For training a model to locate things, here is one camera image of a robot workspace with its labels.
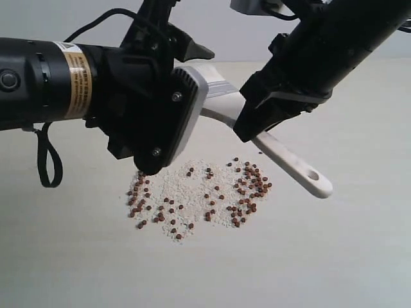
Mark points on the white grain pile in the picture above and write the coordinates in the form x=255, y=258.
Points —
x=189, y=199

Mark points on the brown pellet pile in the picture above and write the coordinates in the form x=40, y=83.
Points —
x=199, y=195

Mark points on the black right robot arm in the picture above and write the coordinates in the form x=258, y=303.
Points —
x=329, y=42

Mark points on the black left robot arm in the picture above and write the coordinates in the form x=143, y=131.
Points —
x=47, y=81

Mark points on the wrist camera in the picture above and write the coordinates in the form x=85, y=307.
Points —
x=169, y=120
x=256, y=7

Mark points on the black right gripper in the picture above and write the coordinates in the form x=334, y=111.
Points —
x=329, y=42

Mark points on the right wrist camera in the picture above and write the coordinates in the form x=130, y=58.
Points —
x=256, y=7

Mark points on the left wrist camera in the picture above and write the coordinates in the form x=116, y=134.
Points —
x=169, y=120

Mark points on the white handled paint brush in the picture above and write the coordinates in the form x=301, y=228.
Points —
x=224, y=103

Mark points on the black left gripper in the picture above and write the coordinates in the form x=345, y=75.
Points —
x=132, y=91

